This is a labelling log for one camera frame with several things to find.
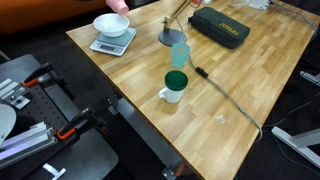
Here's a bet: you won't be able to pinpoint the pink cup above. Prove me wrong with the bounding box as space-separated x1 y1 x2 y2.
105 0 130 17

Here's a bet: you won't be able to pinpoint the grey metal neighbouring table frame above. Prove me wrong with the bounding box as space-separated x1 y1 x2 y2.
271 125 320 169

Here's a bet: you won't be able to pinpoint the black orange bar clamp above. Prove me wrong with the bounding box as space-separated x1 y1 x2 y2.
21 62 54 88
55 106 102 141

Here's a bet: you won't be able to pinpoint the grey cable with ferrite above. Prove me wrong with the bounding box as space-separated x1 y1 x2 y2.
174 16 264 143

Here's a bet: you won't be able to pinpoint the aluminium extrusion rail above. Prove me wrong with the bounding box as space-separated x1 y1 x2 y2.
0 121 59 169

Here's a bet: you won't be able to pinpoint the dark green zip case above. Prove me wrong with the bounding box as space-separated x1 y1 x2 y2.
188 6 251 50

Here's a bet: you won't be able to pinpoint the metal table edge bracket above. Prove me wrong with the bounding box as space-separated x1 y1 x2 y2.
107 101 120 117

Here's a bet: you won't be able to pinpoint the white kitchen scale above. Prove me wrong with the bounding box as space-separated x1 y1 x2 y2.
89 27 137 57

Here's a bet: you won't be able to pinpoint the small aluminium bracket pieces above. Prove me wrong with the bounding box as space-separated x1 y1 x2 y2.
0 78 32 110

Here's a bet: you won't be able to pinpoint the white mug green interior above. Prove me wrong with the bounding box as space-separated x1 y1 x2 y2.
157 69 189 104

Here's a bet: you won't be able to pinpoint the black perforated breadboard plate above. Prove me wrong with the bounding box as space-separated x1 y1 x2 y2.
0 54 119 180

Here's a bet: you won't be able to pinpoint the small clear plastic piece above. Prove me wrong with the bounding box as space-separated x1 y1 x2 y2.
215 114 226 125

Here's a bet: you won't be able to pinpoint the teal plastic cup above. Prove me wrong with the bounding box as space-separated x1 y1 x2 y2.
171 42 191 69

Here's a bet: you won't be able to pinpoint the white bowl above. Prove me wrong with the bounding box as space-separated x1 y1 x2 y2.
92 12 131 38

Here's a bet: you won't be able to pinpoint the small white bracket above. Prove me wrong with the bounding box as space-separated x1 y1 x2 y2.
42 162 67 178

